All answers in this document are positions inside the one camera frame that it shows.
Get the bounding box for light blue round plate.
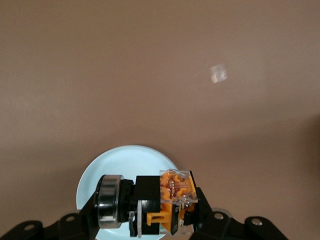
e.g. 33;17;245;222
76;144;181;240

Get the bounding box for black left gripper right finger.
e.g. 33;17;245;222
191;186;288;240

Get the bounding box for orange and black push-button switch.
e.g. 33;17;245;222
96;169;200;237

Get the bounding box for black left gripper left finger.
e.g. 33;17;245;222
0;191;101;240

